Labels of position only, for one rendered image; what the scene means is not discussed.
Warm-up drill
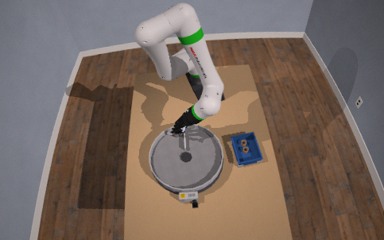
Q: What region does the grey round turntable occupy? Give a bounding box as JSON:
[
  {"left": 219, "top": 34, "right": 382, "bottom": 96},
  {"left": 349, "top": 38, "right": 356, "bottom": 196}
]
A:
[{"left": 149, "top": 124, "right": 223, "bottom": 208}]

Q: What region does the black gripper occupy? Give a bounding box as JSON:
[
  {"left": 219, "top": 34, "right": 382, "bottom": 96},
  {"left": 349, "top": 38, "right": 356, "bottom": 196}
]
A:
[{"left": 167, "top": 112, "right": 193, "bottom": 135}]

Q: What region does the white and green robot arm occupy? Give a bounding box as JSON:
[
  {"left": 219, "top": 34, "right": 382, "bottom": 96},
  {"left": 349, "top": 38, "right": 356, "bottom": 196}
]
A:
[{"left": 134, "top": 3, "right": 224, "bottom": 124}]

